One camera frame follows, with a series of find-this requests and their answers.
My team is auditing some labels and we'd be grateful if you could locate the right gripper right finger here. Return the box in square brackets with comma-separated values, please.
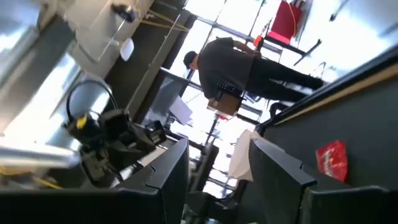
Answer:
[248, 138, 398, 224]

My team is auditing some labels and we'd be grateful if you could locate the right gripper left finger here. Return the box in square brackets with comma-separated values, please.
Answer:
[0, 138, 190, 224]

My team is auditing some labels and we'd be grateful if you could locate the red candy packet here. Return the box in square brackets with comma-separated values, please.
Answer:
[315, 139, 349, 183]

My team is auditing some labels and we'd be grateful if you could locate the white plastic bucket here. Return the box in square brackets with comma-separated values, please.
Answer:
[228, 129, 264, 183]

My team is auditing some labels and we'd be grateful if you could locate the white paper sheet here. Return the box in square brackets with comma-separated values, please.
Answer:
[169, 95, 193, 126]

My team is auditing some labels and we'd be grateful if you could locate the white round ceiling fixture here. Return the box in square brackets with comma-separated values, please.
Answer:
[119, 37, 135, 62]

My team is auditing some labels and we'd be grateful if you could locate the black table mat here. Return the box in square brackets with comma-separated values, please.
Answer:
[262, 77, 398, 190]

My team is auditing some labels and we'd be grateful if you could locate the brown cardboard box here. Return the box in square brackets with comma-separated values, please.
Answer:
[206, 91, 243, 118]

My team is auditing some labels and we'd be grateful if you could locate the black ceiling fixture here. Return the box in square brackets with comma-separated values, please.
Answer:
[111, 2, 139, 23]

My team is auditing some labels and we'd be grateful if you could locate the person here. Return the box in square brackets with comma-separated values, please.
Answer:
[182, 36, 326, 103]

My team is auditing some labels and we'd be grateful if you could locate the black aluminium table frame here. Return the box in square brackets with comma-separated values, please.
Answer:
[254, 46, 398, 134]

